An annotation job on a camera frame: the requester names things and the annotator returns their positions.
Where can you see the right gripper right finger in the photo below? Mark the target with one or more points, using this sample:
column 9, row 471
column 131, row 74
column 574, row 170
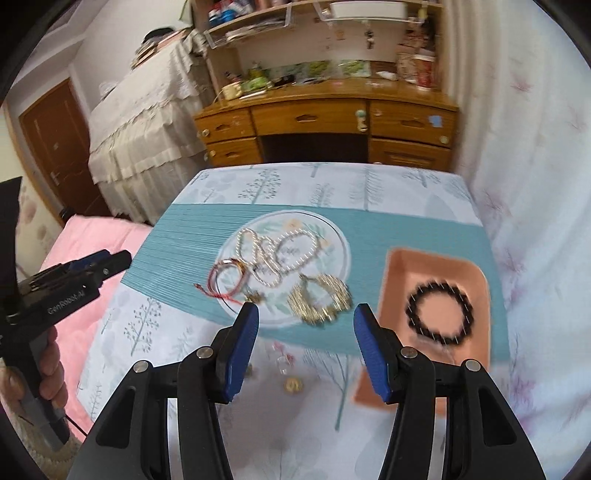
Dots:
column 406, row 378

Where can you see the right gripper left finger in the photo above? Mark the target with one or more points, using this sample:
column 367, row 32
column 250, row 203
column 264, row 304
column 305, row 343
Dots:
column 208, row 377

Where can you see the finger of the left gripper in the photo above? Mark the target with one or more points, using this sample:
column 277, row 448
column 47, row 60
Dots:
column 98, row 266

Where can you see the pink plastic tray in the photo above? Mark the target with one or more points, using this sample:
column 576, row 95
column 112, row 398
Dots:
column 406, row 270

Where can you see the gold tassel earrings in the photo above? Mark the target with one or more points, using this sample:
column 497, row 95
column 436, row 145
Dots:
column 318, row 300

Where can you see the person's left hand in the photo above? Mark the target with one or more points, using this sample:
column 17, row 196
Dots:
column 52, row 386

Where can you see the small pink clear earring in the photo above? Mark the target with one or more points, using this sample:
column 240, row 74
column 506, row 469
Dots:
column 282, row 358

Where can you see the small gold earring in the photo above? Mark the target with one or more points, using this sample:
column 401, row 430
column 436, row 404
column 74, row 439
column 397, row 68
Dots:
column 293, row 385

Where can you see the small gold charm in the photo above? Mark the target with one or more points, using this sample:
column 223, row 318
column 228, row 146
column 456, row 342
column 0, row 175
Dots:
column 253, row 296

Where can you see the white lace cover cloth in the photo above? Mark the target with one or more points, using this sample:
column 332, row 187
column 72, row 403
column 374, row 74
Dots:
column 144, row 146

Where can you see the brown wooden door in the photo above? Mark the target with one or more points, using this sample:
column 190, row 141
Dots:
column 58, row 137

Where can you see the tree print tablecloth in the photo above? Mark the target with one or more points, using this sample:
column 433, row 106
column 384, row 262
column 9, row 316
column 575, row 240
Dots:
column 315, row 218

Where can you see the wooden desk with drawers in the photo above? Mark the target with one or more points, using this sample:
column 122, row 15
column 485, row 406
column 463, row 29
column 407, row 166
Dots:
column 355, row 120

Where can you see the wooden shelf hutch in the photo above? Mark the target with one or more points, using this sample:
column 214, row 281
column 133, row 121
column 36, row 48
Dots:
column 309, row 39

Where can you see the red white cup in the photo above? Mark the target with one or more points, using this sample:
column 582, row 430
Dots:
column 425, row 71

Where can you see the floral white curtain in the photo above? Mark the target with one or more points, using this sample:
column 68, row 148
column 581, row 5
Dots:
column 524, row 92

